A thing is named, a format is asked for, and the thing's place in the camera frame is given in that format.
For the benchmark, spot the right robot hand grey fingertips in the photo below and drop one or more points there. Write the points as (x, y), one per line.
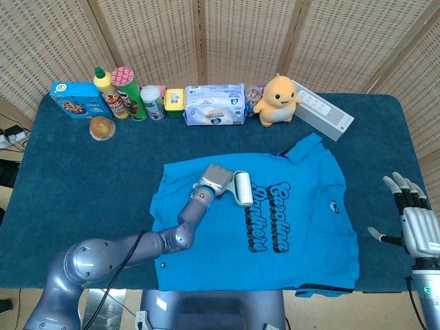
(419, 230)

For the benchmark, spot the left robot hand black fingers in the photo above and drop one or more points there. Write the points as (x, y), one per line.
(216, 178)

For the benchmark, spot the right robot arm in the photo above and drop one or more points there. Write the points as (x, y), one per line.
(431, 299)

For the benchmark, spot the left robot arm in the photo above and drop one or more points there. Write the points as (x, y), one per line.
(103, 261)

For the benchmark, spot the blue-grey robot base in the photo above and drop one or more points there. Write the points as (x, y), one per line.
(213, 309)

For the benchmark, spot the blue printed t-shirt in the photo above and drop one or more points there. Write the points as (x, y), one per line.
(227, 254)

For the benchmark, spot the white blue wipes pack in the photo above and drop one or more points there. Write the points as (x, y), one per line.
(214, 106)

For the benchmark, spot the green container yellow lid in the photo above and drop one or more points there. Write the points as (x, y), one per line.
(174, 101)

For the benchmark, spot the small clear snack jar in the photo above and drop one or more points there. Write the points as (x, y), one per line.
(253, 96)

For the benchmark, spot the orange plush dinosaur toy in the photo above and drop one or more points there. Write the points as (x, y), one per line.
(278, 103)

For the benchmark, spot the small can white lid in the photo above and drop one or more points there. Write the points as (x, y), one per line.
(153, 103)

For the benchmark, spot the pink small box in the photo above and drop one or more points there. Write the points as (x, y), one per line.
(161, 88)

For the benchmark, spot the green chips can pink lid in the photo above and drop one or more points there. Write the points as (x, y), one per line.
(132, 99)

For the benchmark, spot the wrapped bread bun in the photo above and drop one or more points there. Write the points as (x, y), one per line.
(102, 128)

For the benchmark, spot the long white cardboard box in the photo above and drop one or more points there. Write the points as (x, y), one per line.
(326, 113)

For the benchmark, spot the dark blue table cloth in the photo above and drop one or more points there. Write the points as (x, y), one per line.
(86, 172)

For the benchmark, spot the yellow bottle green cap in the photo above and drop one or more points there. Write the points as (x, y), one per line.
(110, 96)

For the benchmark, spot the woven folding screen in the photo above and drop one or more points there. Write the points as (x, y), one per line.
(240, 38)

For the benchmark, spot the blue cookie box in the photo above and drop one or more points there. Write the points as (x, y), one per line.
(74, 99)

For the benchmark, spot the power strip with adapters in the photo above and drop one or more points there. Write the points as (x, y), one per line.
(12, 135)

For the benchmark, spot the black floor equipment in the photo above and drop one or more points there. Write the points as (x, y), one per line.
(7, 173)

